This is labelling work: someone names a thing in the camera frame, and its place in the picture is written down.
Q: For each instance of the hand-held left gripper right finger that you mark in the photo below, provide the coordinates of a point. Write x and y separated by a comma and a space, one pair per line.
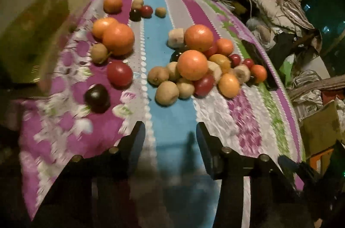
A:
204, 152

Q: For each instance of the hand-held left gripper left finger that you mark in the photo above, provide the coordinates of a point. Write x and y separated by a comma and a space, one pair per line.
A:
140, 144

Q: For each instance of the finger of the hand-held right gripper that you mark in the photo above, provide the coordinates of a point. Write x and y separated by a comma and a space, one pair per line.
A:
287, 161

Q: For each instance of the brown longan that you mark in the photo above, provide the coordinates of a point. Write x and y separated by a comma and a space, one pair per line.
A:
186, 89
173, 70
161, 12
137, 3
99, 53
158, 75
167, 93

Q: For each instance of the dark purple cherry tomato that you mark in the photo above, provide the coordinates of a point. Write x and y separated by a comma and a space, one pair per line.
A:
175, 55
97, 98
134, 14

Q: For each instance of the red cherry tomato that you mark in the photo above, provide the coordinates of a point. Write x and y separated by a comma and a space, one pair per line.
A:
204, 85
120, 73
146, 11
212, 51
235, 59
248, 63

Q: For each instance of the peeled sugarcane chunk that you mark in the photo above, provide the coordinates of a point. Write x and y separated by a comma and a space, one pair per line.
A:
214, 71
241, 73
176, 38

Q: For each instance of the pile of oranges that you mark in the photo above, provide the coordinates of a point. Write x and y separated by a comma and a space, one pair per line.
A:
192, 65

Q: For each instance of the round orange fruit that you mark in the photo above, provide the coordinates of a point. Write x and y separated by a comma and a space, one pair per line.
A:
118, 39
101, 27
112, 4

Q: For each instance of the small orange box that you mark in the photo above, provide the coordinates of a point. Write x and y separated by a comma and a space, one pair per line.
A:
320, 160

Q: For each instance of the striped floral bed sheet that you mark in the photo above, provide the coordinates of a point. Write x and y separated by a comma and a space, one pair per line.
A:
172, 120

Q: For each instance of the brown cardboard box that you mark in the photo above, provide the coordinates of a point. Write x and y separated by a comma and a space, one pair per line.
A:
320, 128

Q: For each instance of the green plastic bag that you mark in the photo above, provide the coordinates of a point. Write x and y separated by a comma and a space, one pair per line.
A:
287, 69

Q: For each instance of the black garment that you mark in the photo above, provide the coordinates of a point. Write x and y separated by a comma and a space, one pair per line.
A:
285, 47

